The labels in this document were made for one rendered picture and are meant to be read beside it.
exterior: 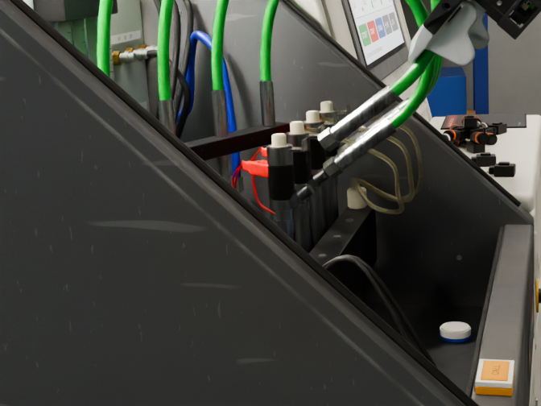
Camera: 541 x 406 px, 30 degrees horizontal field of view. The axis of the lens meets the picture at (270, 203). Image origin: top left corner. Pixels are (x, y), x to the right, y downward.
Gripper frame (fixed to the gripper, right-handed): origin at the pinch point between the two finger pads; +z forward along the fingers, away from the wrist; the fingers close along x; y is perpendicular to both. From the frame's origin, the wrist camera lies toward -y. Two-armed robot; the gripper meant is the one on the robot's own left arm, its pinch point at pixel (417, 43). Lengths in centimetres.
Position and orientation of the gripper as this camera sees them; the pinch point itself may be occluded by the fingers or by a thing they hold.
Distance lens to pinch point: 105.1
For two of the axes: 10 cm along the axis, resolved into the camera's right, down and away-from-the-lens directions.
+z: -4.8, 6.1, 6.3
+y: 7.5, 6.6, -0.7
